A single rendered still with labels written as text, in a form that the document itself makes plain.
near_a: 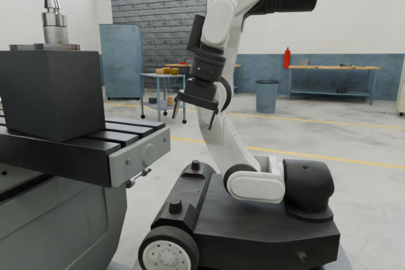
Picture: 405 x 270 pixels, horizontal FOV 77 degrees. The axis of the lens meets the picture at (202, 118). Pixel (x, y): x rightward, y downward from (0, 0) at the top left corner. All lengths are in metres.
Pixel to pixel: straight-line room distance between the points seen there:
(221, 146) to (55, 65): 0.61
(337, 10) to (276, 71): 2.17
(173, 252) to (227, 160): 0.36
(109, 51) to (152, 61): 2.58
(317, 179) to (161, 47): 8.45
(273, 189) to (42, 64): 0.77
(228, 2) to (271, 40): 7.39
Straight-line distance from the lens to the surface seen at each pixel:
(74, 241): 1.17
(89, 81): 0.63
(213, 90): 0.70
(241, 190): 0.96
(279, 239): 0.94
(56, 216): 1.06
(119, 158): 0.53
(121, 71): 6.98
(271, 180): 0.95
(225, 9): 0.67
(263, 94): 5.26
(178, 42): 8.84
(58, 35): 0.64
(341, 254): 1.23
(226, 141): 0.94
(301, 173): 0.99
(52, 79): 0.58
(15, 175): 0.89
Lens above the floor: 1.14
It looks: 14 degrees down
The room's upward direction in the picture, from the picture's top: straight up
